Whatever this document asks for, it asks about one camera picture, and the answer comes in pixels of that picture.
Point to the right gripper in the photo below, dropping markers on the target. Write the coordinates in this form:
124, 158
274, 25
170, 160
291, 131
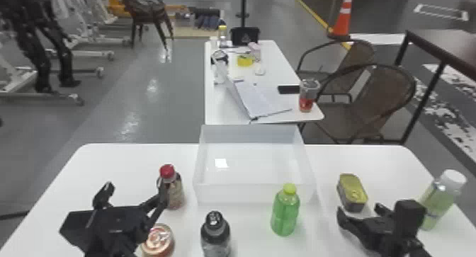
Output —
383, 234

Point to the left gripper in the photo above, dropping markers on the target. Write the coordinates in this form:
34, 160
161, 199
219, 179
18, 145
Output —
115, 228

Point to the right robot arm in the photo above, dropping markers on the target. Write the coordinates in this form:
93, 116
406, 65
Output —
416, 249

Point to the yellow can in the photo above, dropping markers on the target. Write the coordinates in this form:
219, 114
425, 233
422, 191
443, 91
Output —
351, 193

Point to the brown bottle with red cap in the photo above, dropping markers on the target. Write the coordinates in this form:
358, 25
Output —
174, 193

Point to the red can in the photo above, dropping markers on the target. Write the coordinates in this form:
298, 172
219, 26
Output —
158, 241

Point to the pale green bottle white cap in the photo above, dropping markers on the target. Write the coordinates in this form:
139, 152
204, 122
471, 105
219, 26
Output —
439, 199

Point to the grey bottle with black cap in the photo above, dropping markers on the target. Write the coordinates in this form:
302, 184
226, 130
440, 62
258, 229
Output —
215, 236

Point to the brown chair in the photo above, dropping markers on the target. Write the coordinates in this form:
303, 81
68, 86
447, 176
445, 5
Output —
372, 102
145, 7
357, 56

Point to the clear box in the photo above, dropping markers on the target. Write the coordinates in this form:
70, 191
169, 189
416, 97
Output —
253, 169

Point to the red cup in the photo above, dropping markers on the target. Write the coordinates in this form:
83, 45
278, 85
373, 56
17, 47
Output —
307, 98

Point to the white side table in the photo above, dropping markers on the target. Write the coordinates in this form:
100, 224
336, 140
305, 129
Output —
223, 106

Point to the black phone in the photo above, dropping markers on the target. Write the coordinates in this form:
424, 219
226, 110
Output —
288, 89

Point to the white open notebook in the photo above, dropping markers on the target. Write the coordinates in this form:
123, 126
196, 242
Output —
256, 100

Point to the yellow tape roll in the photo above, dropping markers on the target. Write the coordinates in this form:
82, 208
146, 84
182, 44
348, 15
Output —
244, 60

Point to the dark side table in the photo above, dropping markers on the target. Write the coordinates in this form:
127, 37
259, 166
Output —
446, 46

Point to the orange cone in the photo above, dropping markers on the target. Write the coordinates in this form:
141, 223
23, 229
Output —
343, 20

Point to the black bag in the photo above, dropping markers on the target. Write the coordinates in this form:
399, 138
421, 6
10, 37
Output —
244, 36

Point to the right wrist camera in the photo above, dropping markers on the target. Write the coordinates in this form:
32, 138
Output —
409, 215

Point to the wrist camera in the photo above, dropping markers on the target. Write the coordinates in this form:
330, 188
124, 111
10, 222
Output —
76, 226
409, 215

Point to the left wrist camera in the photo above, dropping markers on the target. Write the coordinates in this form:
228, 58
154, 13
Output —
76, 226

